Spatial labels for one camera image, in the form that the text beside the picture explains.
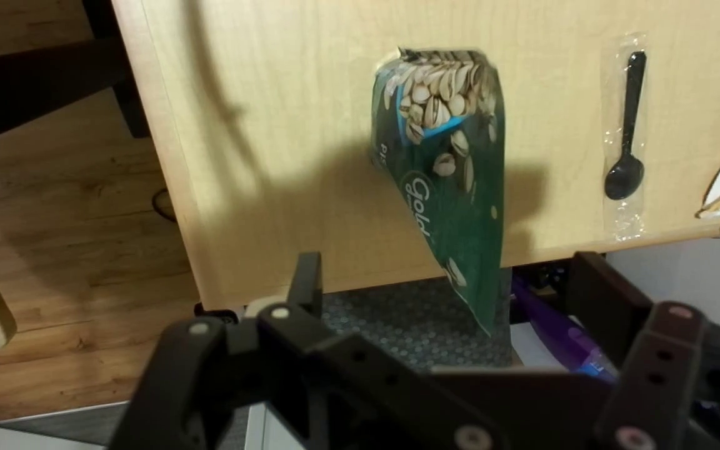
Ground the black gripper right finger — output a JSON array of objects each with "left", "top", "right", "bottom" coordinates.
[{"left": 567, "top": 250, "right": 709, "bottom": 450}]

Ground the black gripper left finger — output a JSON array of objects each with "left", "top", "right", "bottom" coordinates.
[{"left": 107, "top": 250, "right": 495, "bottom": 450}]

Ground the green snack packet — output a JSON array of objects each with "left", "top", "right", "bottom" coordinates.
[{"left": 369, "top": 47, "right": 514, "bottom": 337}]

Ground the purple object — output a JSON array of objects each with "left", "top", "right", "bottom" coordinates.
[{"left": 510, "top": 277, "right": 623, "bottom": 385}]

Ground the wrapped black plastic spoon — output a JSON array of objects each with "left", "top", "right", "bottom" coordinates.
[{"left": 598, "top": 32, "right": 655, "bottom": 246}]

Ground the dark grey textured mat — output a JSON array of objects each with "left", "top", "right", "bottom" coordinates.
[{"left": 317, "top": 276, "right": 520, "bottom": 373}]

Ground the black table leg frame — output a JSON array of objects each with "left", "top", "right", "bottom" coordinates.
[{"left": 0, "top": 0, "right": 152, "bottom": 151}]

